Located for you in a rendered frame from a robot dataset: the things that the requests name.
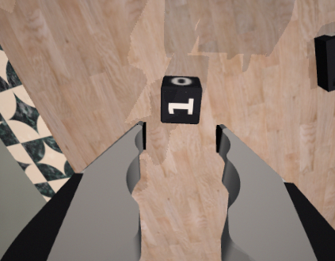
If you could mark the black cube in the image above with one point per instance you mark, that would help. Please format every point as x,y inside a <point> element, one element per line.
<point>181,99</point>

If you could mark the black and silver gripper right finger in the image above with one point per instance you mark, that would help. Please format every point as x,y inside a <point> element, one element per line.
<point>269,219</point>

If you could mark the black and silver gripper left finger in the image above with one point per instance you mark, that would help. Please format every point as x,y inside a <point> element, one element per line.
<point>93,216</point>

